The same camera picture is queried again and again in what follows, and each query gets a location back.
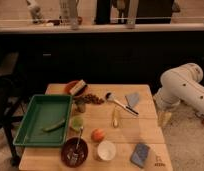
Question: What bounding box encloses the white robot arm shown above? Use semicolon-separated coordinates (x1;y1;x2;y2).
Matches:
154;63;204;115

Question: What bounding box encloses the green plastic tray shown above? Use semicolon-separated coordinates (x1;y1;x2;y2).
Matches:
13;95;72;147

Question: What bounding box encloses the pile of brown nuts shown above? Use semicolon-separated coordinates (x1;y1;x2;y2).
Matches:
76;94;104;105

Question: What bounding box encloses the beige scrub brush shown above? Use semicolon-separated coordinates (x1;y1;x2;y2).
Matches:
70;80;86;95

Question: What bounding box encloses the small dark jar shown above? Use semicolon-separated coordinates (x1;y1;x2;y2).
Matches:
77;102;86;113

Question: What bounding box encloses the orange red bowl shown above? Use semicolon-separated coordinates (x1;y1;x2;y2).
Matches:
64;80;88;97

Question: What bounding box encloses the grey blue cloth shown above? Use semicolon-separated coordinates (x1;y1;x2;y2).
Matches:
125;93;140;108

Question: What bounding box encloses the small green cup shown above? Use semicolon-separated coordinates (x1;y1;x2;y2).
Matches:
71;116;83;132

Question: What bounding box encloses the white cup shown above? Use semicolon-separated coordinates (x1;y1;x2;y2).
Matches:
97;140;116;161

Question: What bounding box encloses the dark brown bowl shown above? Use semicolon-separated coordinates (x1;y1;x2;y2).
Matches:
61;137;88;168

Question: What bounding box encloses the metal fork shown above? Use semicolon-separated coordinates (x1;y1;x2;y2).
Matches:
70;126;84;165

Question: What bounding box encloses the blue sponge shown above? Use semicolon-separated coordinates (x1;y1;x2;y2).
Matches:
130;142;150;168

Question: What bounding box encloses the black chair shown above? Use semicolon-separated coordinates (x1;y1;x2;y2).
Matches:
0;51;32;167

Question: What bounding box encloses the yellow handled spoon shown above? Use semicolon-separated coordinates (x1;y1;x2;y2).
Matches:
112;107;119;128

